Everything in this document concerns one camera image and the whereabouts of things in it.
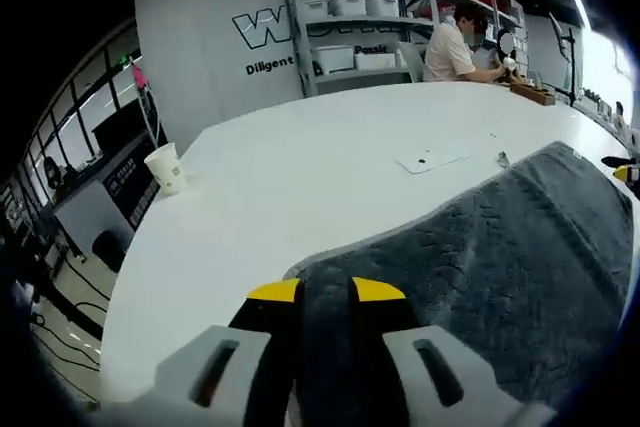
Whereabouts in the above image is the grey towel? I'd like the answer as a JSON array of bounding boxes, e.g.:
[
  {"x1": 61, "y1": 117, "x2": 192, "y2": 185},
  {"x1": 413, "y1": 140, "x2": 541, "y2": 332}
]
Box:
[{"x1": 282, "y1": 140, "x2": 636, "y2": 427}]

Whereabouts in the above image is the brown wooden tray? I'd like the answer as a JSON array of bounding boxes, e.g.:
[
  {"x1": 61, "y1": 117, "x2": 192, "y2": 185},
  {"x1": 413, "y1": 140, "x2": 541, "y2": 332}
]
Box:
[{"x1": 509, "y1": 81, "x2": 557, "y2": 107}]

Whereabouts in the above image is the black stool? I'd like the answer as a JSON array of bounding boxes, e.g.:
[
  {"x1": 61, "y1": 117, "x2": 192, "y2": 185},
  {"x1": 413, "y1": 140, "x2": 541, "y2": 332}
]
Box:
[{"x1": 92, "y1": 229, "x2": 132, "y2": 273}]

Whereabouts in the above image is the white paper cup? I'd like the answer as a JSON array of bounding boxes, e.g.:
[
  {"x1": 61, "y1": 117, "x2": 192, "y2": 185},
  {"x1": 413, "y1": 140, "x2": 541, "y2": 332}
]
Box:
[{"x1": 143, "y1": 141, "x2": 187, "y2": 197}]

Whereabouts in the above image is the white table cover plate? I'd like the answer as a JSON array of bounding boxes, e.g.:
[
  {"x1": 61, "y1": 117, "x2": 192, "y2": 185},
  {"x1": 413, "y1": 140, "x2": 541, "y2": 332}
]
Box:
[{"x1": 394, "y1": 146, "x2": 481, "y2": 176}]

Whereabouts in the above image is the black counter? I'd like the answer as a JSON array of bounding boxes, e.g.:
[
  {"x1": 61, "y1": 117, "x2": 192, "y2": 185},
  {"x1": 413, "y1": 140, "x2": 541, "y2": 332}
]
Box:
[{"x1": 52, "y1": 136, "x2": 161, "y2": 258}]

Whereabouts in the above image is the black monitor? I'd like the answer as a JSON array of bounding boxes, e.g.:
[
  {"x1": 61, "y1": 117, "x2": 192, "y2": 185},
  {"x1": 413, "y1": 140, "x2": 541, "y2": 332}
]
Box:
[{"x1": 91, "y1": 98, "x2": 156, "y2": 153}]

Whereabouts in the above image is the pink hanging cloth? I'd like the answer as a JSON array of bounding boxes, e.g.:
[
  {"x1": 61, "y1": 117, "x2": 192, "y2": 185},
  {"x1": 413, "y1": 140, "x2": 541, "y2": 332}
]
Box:
[{"x1": 130, "y1": 60, "x2": 150, "y2": 91}]

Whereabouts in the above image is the row of white storage bins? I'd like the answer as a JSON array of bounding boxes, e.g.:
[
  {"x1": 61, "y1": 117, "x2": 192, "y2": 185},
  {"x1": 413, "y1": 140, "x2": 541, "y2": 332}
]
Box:
[{"x1": 302, "y1": 0, "x2": 426, "y2": 76}]

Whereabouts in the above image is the black floor cable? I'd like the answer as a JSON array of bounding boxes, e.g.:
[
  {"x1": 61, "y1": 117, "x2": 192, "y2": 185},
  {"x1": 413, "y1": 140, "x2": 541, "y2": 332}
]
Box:
[{"x1": 29, "y1": 256, "x2": 109, "y2": 373}]

